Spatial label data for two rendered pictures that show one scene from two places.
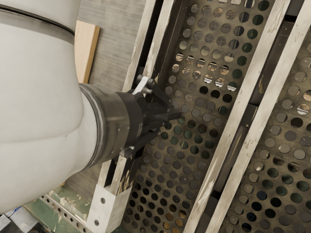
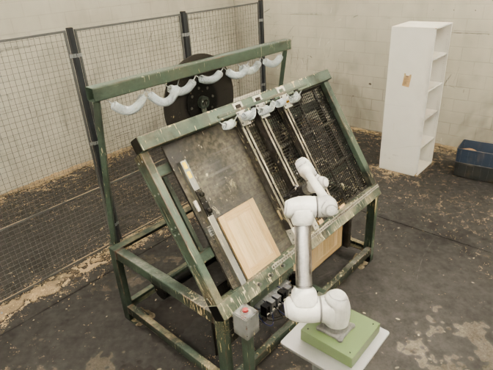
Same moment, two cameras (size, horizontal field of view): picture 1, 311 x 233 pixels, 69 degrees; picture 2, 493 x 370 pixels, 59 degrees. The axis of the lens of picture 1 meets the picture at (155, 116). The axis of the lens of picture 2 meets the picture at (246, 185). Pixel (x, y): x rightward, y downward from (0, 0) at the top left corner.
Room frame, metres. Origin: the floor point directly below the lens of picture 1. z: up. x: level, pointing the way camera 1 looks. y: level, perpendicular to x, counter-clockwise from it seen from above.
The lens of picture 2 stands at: (0.11, 3.00, 2.86)
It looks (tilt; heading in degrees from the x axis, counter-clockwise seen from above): 27 degrees down; 280
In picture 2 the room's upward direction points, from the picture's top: 4 degrees counter-clockwise
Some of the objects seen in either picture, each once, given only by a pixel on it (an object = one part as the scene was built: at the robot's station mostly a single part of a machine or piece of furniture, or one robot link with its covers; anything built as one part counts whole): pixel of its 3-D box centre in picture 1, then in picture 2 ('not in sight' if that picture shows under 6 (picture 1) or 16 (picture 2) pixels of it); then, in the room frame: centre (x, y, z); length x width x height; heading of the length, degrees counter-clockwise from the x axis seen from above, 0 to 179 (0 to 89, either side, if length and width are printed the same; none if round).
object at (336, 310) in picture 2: not in sight; (335, 307); (-0.02, 0.95, 1.00); 0.18 x 0.16 x 0.22; 8
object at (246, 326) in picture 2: not in sight; (246, 321); (0.54, 0.96, 0.84); 0.12 x 0.12 x 0.18; 57
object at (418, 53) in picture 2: not in sight; (413, 100); (-1.23, -3.38, 1.03); 0.61 x 0.58 x 2.05; 58
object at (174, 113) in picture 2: not in sight; (202, 102); (1.09, -0.52, 1.85); 0.80 x 0.06 x 0.80; 57
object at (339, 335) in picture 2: not in sight; (337, 322); (-0.03, 0.93, 0.86); 0.22 x 0.18 x 0.06; 57
